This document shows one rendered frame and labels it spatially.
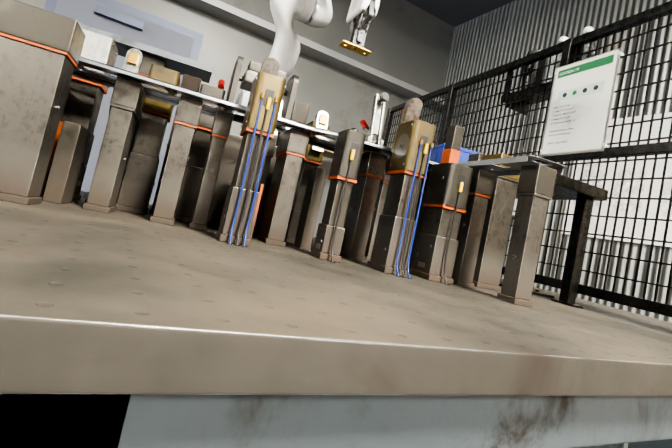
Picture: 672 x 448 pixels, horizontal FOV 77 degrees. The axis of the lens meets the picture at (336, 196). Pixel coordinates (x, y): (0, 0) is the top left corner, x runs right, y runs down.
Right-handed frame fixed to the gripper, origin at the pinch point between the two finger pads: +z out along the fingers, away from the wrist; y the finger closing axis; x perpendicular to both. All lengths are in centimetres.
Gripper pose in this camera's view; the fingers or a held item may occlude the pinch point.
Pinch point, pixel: (357, 39)
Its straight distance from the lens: 118.6
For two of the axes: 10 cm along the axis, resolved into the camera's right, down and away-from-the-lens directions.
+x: 9.0, 2.3, 3.8
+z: -2.2, 9.7, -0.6
